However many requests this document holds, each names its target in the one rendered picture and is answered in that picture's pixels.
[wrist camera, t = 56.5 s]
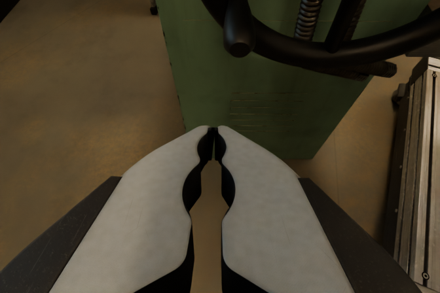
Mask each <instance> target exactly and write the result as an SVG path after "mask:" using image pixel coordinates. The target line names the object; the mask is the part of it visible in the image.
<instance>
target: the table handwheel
mask: <svg viewBox="0 0 440 293"><path fill-rule="evenodd" d="M201 1H202V2H203V4H204V6H205V7H206V8H207V10H208V12H209V13H210V14H211V16H212V17H213V18H214V20H215V21H216V22H217V23H218V24H219V25H220V26H221V27H222V28H223V26H224V22H225V14H226V10H227V6H228V1H229V0H201ZM360 3H361V0H341V2H340V5H339V8H338V11H337V13H336V15H335V18H334V20H333V23H332V24H331V27H330V29H329V32H328V34H327V36H326V39H325V41H324V42H313V41H304V40H300V39H295V38H293V37H288V36H287V35H284V34H281V33H279V32H277V31H274V30H273V29H271V28H269V27H268V26H266V25H264V24H263V23H262V22H260V21H259V20H258V19H256V17H254V16H253V15H252V16H253V22H254V25H255V41H256V43H255V48H254V49H253V50H252V51H253V52H254V53H256V54H258V55H260V56H263V57H265V58H268V59H270V60H273V61H277V62H279V63H283V64H286V65H292V66H296V67H305V68H313V69H336V68H345V67H355V66H359V65H366V64H370V63H375V62H378V61H383V60H388V59H390V58H394V57H397V56H400V55H403V54H406V53H409V52H412V51H414V50H417V49H419V48H422V47H425V46H427V45H429V44H432V43H434V42H436V41H439V40H440V7H439V8H438V9H435V10H433V11H432V12H430V13H428V14H426V15H424V16H422V17H420V18H418V19H416V20H414V21H411V22H409V23H407V24H405V25H403V26H399V27H397V28H395V29H391V30H389V31H386V32H383V33H379V34H377V35H373V36H370V37H364V38H361V39H355V40H351V41H343V40H344V37H345V35H346V33H347V31H348V28H349V27H350V24H351V22H352V19H353V17H354V15H355V13H356V10H357V9H358V7H359V4H360Z"/></svg>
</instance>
